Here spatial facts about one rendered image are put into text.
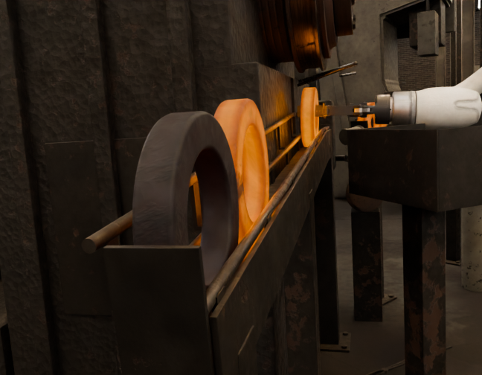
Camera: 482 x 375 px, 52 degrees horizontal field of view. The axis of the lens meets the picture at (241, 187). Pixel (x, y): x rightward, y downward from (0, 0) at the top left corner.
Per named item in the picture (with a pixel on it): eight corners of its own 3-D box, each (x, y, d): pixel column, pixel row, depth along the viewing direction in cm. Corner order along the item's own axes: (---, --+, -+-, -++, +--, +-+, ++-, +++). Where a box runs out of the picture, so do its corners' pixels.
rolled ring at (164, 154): (229, 100, 50) (198, 103, 51) (158, 131, 33) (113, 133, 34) (245, 267, 55) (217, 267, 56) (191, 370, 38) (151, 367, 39)
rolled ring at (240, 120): (262, 273, 64) (237, 272, 65) (273, 159, 74) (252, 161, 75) (227, 195, 49) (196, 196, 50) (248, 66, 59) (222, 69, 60)
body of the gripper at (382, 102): (390, 124, 123) (352, 125, 125) (389, 123, 131) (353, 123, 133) (391, 94, 121) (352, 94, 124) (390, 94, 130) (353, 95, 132)
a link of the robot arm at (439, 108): (416, 127, 120) (410, 134, 132) (486, 126, 116) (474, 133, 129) (416, 82, 120) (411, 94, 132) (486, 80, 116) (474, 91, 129)
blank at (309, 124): (299, 88, 123) (313, 88, 122) (306, 87, 137) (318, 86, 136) (300, 150, 126) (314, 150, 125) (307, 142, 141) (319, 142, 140)
